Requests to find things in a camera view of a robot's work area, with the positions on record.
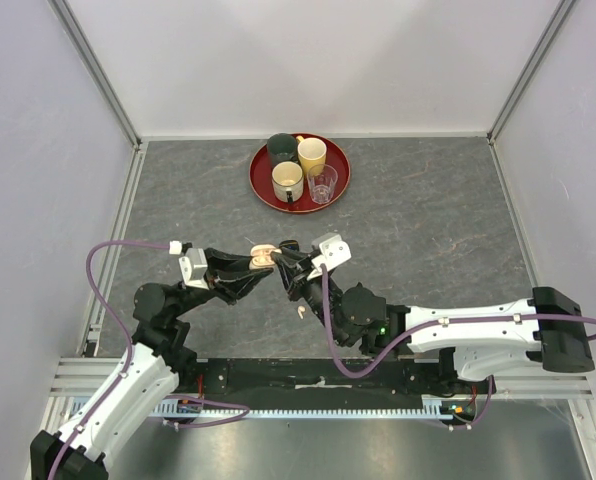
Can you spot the dark green mug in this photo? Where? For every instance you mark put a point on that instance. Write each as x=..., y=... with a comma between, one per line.
x=282, y=147

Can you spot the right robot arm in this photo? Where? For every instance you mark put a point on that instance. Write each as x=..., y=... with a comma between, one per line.
x=546, y=328

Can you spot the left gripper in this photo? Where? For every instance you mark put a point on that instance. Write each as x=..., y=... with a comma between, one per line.
x=229, y=276

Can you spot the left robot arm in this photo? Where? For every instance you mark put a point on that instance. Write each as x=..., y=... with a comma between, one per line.
x=153, y=365

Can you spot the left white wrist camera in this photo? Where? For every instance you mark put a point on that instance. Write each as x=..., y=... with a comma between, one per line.
x=194, y=265

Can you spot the red round tray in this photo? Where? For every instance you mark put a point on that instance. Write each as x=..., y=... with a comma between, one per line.
x=260, y=172

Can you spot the cream mug black handle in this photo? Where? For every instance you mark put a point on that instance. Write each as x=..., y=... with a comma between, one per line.
x=288, y=182

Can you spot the clear glass tumbler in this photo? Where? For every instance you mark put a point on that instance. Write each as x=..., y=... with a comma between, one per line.
x=322, y=180

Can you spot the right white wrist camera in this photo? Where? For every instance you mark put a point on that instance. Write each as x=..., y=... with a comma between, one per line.
x=330, y=250

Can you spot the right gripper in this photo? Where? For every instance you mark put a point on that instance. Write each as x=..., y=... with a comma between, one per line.
x=294, y=268

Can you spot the slotted cable duct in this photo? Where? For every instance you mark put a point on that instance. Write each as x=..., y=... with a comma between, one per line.
x=431, y=409

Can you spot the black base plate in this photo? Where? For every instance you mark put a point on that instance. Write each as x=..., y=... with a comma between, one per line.
x=317, y=383

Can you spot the yellow mug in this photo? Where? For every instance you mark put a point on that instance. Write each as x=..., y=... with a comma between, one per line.
x=311, y=153

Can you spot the cream earbud charging case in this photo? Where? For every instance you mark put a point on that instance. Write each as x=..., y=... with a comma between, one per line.
x=261, y=256

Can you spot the black earbud charging case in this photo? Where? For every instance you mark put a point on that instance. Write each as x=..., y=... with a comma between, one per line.
x=290, y=244

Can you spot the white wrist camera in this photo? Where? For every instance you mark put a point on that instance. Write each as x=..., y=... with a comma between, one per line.
x=194, y=265
x=330, y=250

